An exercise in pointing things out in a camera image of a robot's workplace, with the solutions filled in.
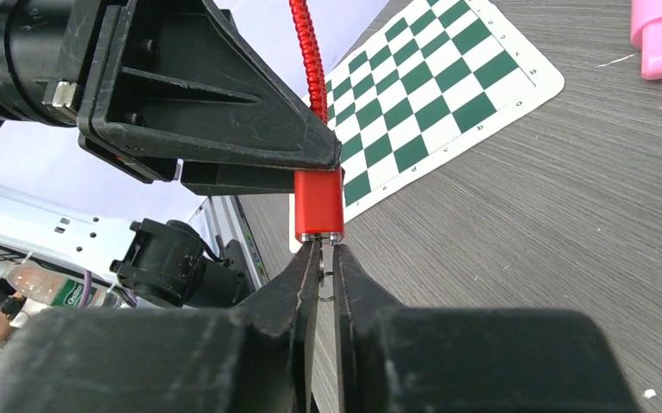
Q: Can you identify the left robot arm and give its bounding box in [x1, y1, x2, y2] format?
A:
[0, 1, 340, 307]

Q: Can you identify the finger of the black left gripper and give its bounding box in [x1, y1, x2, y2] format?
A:
[77, 1, 340, 182]
[180, 162, 294, 196]

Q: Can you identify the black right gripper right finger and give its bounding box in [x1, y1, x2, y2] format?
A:
[333, 245, 639, 412]

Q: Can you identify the green white chessboard mat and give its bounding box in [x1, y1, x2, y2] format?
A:
[288, 0, 566, 254]

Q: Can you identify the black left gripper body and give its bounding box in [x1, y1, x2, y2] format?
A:
[0, 1, 132, 135]

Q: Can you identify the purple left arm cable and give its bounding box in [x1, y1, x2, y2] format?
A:
[77, 269, 93, 309]

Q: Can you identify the red cable padlock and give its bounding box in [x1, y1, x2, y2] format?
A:
[289, 0, 344, 243]

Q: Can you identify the plastic water bottle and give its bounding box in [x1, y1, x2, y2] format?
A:
[0, 261, 130, 308]

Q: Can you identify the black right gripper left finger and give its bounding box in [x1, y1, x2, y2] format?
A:
[0, 241, 322, 412]

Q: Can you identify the pink toy microphone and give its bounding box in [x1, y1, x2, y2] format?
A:
[630, 0, 662, 81]

